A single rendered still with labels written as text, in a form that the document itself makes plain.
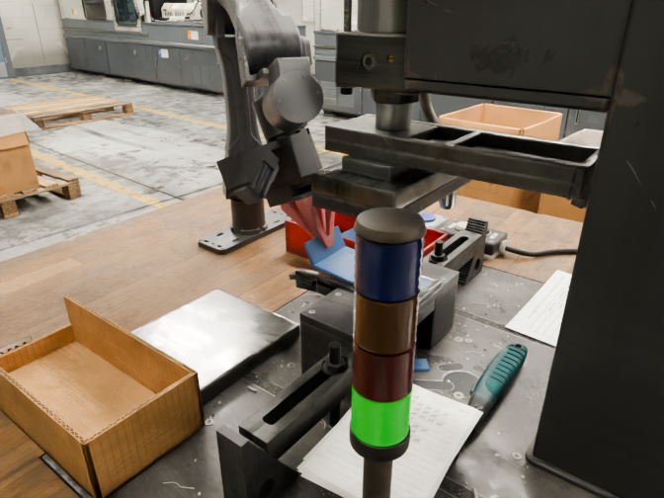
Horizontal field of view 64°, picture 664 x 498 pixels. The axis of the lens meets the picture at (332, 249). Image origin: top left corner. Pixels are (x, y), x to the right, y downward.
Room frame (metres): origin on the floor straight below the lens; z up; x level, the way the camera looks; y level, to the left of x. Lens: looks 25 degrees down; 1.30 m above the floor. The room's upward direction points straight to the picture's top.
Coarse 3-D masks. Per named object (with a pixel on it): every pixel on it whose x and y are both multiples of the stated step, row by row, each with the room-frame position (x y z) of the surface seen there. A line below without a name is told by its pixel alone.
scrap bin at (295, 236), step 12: (336, 216) 0.92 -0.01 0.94; (348, 216) 0.90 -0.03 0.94; (288, 228) 0.84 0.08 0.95; (300, 228) 0.82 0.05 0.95; (348, 228) 0.90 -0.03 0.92; (288, 240) 0.84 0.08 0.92; (300, 240) 0.82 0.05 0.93; (348, 240) 0.76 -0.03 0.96; (432, 240) 0.80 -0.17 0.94; (444, 240) 0.77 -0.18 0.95; (300, 252) 0.82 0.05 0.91
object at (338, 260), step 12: (336, 228) 0.65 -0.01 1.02; (312, 240) 0.61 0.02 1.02; (336, 240) 0.64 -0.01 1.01; (312, 252) 0.60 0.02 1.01; (324, 252) 0.62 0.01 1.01; (336, 252) 0.63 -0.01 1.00; (348, 252) 0.63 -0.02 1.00; (312, 264) 0.60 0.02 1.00; (324, 264) 0.60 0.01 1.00; (336, 264) 0.60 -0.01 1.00; (348, 264) 0.60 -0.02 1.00; (336, 276) 0.57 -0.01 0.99; (348, 276) 0.57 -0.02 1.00
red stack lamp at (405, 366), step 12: (360, 348) 0.25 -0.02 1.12; (360, 360) 0.25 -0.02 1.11; (372, 360) 0.25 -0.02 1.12; (384, 360) 0.25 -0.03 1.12; (396, 360) 0.25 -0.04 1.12; (408, 360) 0.25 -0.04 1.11; (360, 372) 0.25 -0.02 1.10; (372, 372) 0.25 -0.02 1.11; (384, 372) 0.24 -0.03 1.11; (396, 372) 0.25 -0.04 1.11; (408, 372) 0.25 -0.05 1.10; (360, 384) 0.25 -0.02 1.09; (372, 384) 0.25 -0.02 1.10; (384, 384) 0.24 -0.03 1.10; (396, 384) 0.25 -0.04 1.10; (408, 384) 0.25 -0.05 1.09; (372, 396) 0.25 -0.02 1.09; (384, 396) 0.24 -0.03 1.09; (396, 396) 0.25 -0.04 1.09
